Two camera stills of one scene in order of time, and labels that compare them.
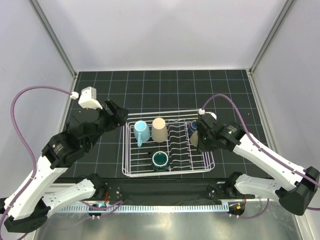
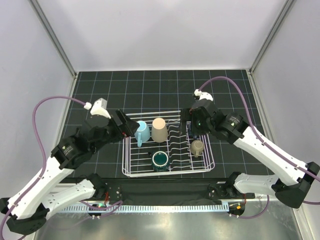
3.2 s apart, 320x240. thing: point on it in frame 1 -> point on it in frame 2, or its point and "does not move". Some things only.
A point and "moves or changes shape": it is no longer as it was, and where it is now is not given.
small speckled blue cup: x=194 y=126 moves or changes shape
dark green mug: x=160 y=161 does not move
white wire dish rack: x=157 y=143 does not move
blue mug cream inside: x=141 y=132 does not move
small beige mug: x=194 y=139 -> x=196 y=147
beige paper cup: x=159 y=133 does not move
